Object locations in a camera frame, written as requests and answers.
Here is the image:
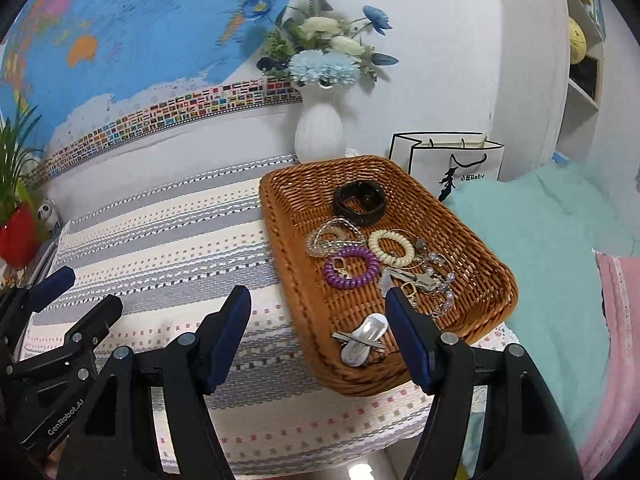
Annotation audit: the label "cream spiral hair tie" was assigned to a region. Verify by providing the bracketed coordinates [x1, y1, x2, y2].
[368, 228, 417, 267]

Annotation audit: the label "pile of metal jewelry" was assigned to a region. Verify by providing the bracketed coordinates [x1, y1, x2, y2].
[378, 238, 456, 318]

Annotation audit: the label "blue white artificial flowers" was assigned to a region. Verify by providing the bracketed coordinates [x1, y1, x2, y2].
[256, 0, 399, 88]

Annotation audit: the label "red plant pot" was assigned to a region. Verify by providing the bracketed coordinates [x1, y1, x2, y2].
[0, 202, 39, 269]

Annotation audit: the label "small white owl figurine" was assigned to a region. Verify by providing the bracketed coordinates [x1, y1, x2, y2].
[37, 198, 61, 232]

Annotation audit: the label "brown wicker tray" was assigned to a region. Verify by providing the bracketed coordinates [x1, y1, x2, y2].
[259, 156, 518, 396]

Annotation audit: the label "white ribbed vase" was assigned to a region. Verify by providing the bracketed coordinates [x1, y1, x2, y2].
[294, 84, 347, 162]

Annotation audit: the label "clear beaded bracelet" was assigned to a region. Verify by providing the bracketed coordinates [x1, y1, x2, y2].
[304, 216, 367, 260]

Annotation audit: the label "green potted plant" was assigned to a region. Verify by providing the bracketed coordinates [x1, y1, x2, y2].
[1, 96, 42, 224]

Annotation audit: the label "black leather bracelet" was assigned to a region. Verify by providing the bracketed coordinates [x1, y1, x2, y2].
[332, 179, 388, 226]

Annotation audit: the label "white wall shelf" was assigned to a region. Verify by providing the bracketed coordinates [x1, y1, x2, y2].
[553, 0, 606, 162]

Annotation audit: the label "white hair clip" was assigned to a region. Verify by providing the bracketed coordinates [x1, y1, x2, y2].
[332, 313, 388, 367]

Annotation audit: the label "teal blanket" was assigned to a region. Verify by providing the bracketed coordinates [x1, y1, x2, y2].
[444, 162, 639, 445]

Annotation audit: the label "yellow ball on shelf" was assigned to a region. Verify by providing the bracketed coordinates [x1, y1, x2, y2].
[568, 18, 588, 65]

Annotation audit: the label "striped woven table cloth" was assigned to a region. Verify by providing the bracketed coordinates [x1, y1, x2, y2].
[19, 152, 522, 476]

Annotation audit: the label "white paper shopping bag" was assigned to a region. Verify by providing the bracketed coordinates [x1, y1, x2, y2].
[388, 132, 504, 202]

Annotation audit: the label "pink cloth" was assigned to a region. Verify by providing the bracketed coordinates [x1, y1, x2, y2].
[579, 252, 639, 479]

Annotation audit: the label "purple spiral hair tie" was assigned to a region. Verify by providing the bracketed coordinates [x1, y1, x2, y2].
[322, 245, 382, 291]

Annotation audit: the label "world map poster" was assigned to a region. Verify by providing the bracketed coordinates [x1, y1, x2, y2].
[1, 0, 298, 184]

